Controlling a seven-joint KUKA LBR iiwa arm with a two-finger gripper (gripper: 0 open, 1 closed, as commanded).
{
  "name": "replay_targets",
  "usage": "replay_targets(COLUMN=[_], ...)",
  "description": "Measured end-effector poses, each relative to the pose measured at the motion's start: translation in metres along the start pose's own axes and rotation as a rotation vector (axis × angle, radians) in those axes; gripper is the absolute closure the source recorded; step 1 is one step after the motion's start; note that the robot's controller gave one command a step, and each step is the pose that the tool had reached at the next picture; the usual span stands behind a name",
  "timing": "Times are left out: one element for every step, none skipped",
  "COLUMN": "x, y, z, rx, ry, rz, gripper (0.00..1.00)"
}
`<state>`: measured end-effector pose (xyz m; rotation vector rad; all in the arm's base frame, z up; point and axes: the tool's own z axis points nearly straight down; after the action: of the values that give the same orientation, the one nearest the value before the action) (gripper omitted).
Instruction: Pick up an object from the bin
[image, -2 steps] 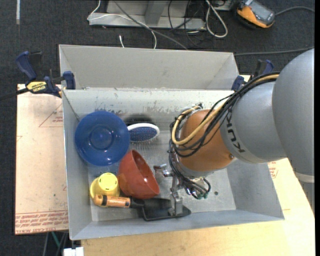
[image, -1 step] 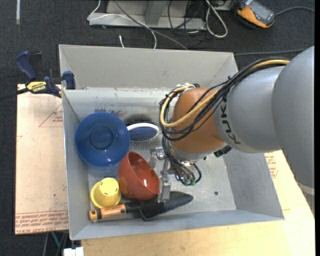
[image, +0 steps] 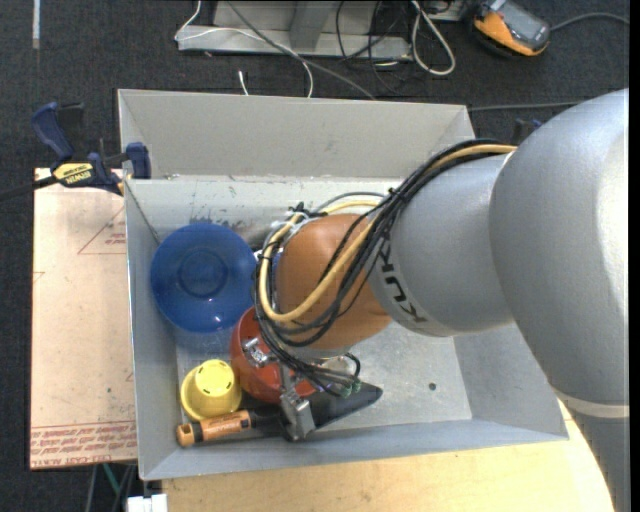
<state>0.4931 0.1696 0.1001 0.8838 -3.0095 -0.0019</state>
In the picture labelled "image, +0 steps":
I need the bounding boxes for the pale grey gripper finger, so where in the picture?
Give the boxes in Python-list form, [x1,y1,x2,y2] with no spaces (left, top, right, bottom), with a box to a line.
[297,398,318,438]
[278,391,302,443]

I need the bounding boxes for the grey metal bin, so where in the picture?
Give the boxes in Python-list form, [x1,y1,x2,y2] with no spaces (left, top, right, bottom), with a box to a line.
[117,88,570,482]

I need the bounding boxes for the yellow cup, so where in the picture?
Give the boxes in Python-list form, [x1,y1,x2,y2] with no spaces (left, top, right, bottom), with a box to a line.
[179,358,244,422]

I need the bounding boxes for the brown cardboard board, red print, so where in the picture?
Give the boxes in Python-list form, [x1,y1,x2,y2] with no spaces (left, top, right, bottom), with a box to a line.
[29,167,139,471]

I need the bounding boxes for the orange-red bowl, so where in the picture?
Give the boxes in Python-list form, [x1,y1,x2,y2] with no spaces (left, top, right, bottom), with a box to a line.
[228,305,321,405]

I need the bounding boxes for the black flat wedge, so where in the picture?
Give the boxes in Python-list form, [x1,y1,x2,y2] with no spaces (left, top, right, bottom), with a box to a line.
[279,381,384,442]

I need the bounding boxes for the orange and black tool handle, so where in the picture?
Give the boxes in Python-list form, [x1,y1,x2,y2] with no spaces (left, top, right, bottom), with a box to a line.
[175,408,281,448]

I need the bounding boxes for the blue bowl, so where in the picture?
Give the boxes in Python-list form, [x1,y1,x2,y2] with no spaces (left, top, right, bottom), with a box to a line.
[149,222,259,334]

